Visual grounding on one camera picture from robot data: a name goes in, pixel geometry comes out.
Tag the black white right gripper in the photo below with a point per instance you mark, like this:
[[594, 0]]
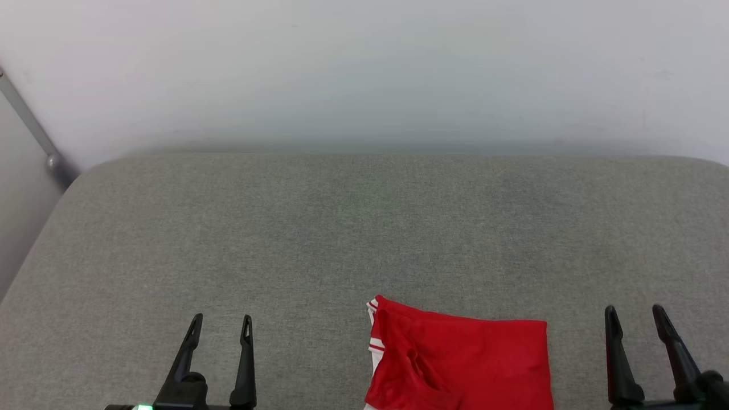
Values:
[[706, 393]]

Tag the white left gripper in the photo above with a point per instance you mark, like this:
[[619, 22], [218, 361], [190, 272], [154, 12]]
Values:
[[182, 396]]

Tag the grey fabric sofa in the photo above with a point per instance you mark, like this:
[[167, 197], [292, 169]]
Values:
[[342, 239]]

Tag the red and white jersey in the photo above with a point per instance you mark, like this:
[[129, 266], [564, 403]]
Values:
[[461, 364]]

